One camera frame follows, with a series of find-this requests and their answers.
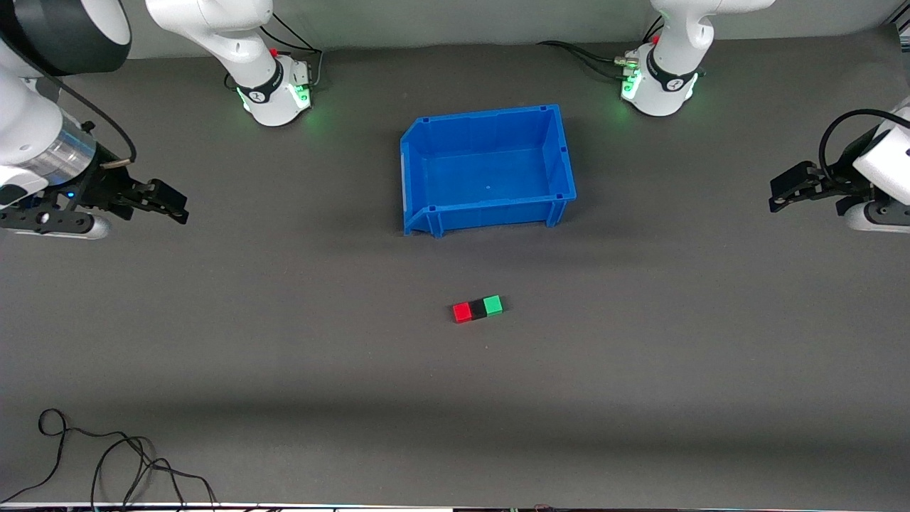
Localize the dark grey table mat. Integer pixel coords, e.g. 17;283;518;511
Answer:
0;28;910;508

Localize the blue plastic bin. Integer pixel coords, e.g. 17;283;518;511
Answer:
400;104;577;238

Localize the black right arm wrist cable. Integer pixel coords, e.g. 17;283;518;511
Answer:
39;71;137;170

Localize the black arm wrist cable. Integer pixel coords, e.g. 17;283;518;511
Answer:
818;108;910;187
39;71;137;170

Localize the black left arm wrist cable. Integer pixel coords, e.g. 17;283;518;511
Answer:
818;108;910;187

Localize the black right arm base cable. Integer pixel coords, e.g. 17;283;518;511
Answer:
225;13;325;92

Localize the black arm base cable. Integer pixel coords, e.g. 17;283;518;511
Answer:
225;13;325;92
536;14;665;80

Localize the loose black cable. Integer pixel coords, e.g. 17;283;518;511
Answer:
0;408;218;510

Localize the black left arm base cable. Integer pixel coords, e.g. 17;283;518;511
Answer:
536;14;665;80

